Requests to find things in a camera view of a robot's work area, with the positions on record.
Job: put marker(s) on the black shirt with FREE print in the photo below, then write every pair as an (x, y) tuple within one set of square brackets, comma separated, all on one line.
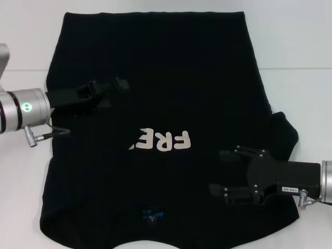
[(181, 64)]

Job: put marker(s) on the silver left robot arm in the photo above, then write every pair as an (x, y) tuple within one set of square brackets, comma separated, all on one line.
[(28, 109)]

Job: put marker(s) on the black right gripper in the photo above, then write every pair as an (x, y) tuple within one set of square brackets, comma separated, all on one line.
[(288, 179)]

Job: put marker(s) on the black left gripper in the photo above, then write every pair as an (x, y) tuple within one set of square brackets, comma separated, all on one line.
[(70, 97)]

